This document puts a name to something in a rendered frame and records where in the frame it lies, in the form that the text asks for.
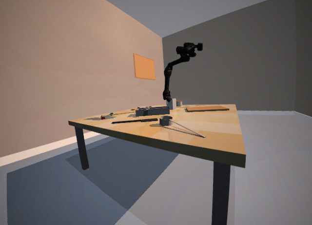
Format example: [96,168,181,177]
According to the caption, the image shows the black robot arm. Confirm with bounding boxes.
[163,46,196,102]

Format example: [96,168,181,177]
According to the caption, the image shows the grey saucepan with long handle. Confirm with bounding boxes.
[159,116,206,138]

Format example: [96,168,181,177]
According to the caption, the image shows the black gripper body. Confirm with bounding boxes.
[184,43,203,52]

